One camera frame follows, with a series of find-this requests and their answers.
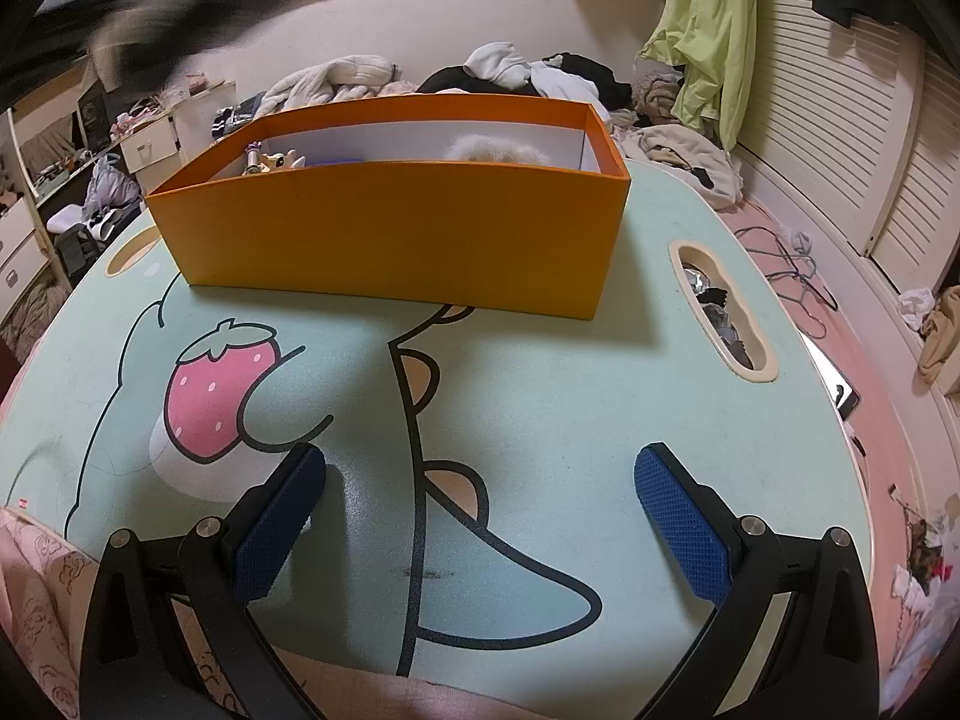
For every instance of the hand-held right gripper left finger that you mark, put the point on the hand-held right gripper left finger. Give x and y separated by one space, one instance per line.
274 532

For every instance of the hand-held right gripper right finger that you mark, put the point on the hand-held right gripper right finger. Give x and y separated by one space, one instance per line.
682 525

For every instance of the peach doll figure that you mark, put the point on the peach doll figure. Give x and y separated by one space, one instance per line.
274 161

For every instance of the blue tin box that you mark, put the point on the blue tin box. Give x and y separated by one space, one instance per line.
337 160

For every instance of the orange cardboard box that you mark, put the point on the orange cardboard box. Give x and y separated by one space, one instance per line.
390 240

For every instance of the white fluffy ball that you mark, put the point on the white fluffy ball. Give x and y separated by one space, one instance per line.
495 150

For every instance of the green cartoon desktop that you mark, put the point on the green cartoon desktop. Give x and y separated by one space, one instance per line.
525 405

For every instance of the white drawer cabinet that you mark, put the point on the white drawer cabinet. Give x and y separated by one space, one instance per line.
150 142

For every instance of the grey bag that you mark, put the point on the grey bag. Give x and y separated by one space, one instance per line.
112 187

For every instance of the phone with lit screen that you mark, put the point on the phone with lit screen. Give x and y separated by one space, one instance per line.
832 382

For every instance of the pink bed sheet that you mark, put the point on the pink bed sheet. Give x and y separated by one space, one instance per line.
885 450

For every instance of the crumpled foil wrappers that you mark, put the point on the crumpled foil wrappers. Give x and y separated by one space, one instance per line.
720 307

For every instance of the black clothes pile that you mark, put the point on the black clothes pile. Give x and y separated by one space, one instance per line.
450 81

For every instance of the white chest of drawers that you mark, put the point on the white chest of drawers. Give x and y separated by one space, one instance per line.
19 255

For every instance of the white clothes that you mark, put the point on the white clothes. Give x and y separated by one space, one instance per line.
502 60

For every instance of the beige clothes pile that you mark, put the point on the beige clothes pile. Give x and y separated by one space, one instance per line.
675 142

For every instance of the white shutter doors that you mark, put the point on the white shutter doors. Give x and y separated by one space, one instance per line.
840 127

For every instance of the green hanging garment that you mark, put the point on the green hanging garment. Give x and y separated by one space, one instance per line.
705 30

